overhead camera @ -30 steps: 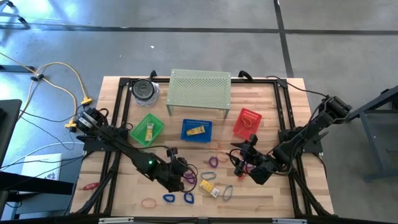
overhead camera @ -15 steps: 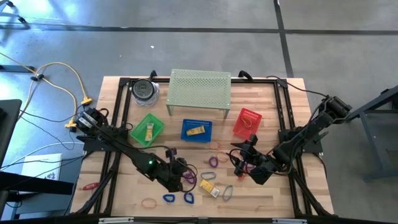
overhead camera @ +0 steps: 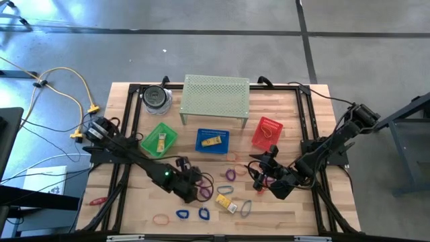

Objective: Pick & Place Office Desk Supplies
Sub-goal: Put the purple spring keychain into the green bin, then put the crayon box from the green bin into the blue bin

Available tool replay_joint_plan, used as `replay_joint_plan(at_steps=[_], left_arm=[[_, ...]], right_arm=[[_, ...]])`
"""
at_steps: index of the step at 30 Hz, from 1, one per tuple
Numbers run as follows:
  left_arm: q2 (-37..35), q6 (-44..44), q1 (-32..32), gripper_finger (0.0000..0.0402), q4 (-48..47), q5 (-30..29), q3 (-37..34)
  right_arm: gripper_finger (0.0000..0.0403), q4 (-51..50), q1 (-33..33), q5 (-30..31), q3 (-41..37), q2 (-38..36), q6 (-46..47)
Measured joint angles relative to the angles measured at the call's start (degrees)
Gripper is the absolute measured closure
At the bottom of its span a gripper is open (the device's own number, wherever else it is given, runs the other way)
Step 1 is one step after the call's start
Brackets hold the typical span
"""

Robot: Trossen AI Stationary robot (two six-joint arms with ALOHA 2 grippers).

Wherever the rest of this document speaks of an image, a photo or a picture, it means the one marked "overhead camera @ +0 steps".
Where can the purple spiral wrist coil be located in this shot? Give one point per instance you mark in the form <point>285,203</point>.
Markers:
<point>208,195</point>
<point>227,175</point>

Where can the black aluminium table frame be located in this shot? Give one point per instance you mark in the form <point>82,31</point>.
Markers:
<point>285,88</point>

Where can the dark grey metal table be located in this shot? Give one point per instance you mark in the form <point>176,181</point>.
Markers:
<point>403,112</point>

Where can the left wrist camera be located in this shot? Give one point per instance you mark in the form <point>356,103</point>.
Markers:
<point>183,163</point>

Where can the red spiral wrist coil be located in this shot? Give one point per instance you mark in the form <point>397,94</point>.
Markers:
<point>260,192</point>

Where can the pale green perforated metal shelf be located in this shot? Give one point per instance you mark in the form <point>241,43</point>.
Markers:
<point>215,95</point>

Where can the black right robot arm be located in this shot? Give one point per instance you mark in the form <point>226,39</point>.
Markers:
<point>322,151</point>

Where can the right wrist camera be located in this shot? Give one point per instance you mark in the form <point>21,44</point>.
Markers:
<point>273,150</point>

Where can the metal stand legs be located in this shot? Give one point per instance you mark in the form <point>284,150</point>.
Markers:
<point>24,23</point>

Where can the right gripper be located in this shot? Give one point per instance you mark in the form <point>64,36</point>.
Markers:
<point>271,169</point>

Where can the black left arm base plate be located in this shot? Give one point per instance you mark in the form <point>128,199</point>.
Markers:
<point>97,158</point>

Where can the red plastic basket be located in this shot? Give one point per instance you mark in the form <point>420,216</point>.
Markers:
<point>278,127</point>

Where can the grey rubber band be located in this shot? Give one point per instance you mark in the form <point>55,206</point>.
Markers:
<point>241,211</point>

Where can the blue plastic basket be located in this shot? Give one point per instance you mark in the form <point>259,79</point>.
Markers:
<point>211,150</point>

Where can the white paper sheet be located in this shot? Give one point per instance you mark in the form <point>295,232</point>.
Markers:
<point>43,178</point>

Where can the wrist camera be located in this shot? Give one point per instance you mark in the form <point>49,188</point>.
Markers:
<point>183,163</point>
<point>273,150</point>

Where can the green plastic basket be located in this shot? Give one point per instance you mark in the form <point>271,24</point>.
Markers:
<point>151,141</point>

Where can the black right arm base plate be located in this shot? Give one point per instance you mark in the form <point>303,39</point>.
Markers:
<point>336,158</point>

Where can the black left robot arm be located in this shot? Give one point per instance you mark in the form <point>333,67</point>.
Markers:
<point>141,161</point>

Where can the black desk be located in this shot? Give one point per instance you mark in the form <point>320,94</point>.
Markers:
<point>8,134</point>

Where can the silver metal bracket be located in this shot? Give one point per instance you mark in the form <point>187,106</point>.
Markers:
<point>312,239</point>
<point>124,238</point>

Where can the blue spiral wrist coil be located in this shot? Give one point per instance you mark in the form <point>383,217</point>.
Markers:
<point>177,214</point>
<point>199,214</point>

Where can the red clip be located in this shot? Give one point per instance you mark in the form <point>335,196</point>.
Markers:
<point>97,201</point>

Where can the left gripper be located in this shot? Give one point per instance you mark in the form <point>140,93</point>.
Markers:
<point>188,185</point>

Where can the black desk beam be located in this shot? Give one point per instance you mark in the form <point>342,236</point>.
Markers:
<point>33,198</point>

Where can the light blue rubber band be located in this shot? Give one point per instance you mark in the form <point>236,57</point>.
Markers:
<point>231,189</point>

